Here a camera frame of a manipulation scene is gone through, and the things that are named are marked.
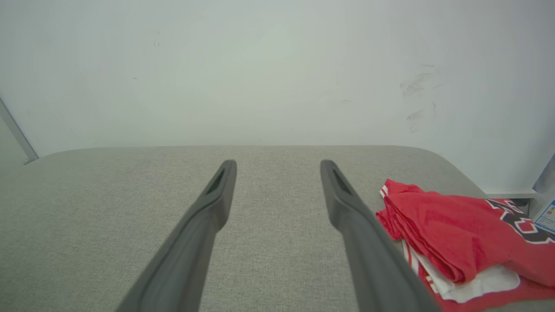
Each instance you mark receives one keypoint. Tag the red and white sports jersey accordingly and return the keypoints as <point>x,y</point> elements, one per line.
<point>468,234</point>

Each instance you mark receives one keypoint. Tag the grey metal strip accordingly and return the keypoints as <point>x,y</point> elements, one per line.
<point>17,132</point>

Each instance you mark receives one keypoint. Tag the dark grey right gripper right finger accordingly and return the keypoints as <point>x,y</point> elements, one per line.
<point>368,247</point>

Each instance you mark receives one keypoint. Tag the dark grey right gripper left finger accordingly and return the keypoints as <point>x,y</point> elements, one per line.
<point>190,242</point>

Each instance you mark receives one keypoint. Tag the blue and white label sticker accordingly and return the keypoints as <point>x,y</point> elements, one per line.
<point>547,216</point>

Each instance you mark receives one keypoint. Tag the white ledge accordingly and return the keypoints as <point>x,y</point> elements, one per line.
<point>509,193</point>

